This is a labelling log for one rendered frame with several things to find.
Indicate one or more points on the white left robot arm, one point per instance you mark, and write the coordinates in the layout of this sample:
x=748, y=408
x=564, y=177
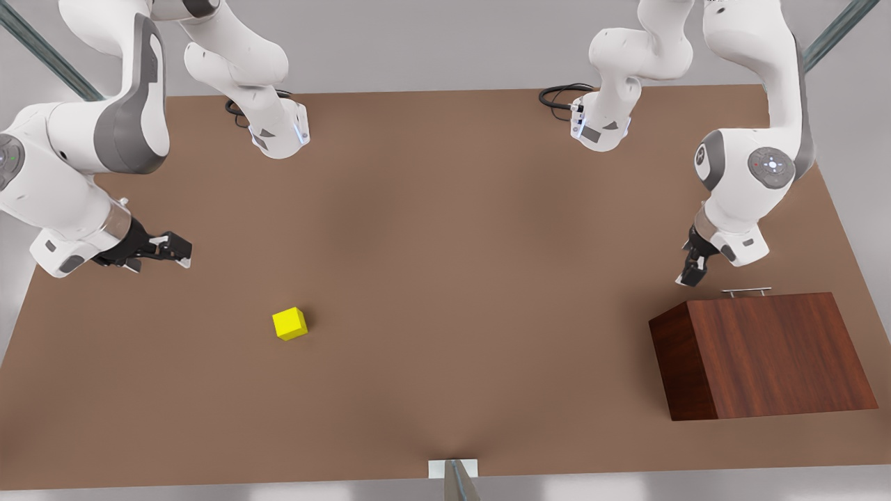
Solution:
x=748, y=174

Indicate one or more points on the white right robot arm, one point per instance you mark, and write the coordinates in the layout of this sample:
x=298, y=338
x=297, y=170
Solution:
x=66, y=146

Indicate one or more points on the brown wooden drawer cabinet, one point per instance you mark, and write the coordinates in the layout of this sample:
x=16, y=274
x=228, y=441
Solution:
x=773, y=355

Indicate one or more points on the yellow cube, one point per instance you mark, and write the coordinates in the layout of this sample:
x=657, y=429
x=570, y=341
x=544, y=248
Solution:
x=289, y=324

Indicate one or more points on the silver frame post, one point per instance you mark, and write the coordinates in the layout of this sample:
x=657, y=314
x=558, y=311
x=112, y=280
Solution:
x=839, y=31
x=43, y=49
x=459, y=483

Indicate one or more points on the white frame post foot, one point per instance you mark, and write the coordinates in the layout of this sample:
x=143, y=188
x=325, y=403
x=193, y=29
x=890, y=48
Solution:
x=436, y=468

